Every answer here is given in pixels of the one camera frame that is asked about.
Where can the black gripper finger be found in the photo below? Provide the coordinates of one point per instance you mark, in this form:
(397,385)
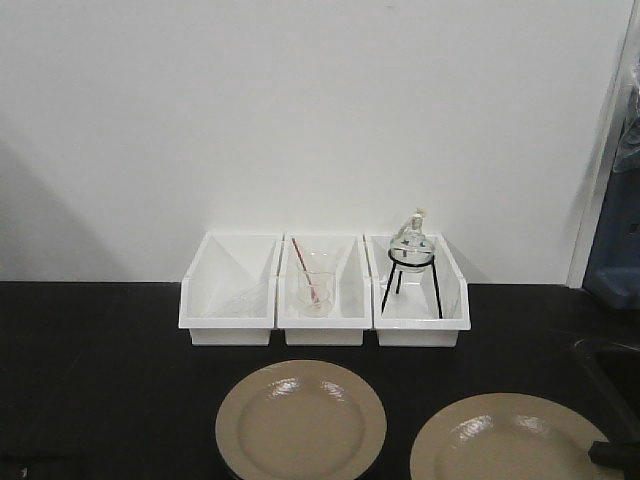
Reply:
(611,454)

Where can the beige round plate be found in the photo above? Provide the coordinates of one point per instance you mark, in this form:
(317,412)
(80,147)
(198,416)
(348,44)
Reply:
(301,419)
(507,436)

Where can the black lab sink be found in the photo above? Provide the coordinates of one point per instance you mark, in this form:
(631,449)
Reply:
(614,368)

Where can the blue pegboard drying rack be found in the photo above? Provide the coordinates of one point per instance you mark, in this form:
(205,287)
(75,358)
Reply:
(612,273)

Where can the right white plastic bin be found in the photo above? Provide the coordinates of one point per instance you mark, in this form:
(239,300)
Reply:
(411,319)

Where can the white plastic bin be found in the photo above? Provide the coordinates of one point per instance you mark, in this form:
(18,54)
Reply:
(223,266)
(411,319)
(351,315)

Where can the glass alcohol lamp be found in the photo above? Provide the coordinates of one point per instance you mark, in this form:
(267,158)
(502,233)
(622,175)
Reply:
(410,250)

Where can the plastic bag of pegs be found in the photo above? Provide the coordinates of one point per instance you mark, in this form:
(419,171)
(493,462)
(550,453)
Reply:
(627,151)

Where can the middle white plastic bin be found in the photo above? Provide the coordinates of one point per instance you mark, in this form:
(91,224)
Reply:
(351,315)

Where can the glass beaker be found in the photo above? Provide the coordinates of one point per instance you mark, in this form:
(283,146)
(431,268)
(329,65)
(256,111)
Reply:
(324,284)

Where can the glass funnel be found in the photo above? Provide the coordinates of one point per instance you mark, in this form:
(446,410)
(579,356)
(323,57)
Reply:
(249,303)

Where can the left white plastic bin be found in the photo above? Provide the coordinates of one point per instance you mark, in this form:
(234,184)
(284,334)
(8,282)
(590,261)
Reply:
(223,266)

